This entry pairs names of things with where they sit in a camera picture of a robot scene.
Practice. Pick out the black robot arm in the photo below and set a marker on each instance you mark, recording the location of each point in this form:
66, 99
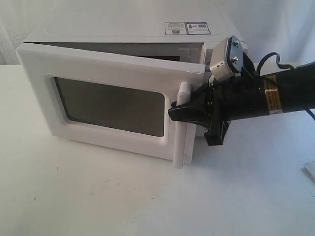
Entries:
249, 95

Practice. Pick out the white microwave door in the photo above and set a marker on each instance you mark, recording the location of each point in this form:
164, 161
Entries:
117, 95

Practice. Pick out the white paper at table edge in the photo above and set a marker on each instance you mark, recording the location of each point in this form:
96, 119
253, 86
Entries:
309, 169

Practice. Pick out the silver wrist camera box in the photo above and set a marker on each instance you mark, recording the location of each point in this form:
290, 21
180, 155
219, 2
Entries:
226, 59

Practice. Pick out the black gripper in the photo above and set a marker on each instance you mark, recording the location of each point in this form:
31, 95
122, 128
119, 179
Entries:
207, 108

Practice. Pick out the white microwave oven body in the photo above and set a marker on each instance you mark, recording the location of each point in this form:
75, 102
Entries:
93, 37

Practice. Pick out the blue warning sticker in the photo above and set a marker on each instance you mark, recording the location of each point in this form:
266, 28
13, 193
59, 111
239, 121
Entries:
186, 28

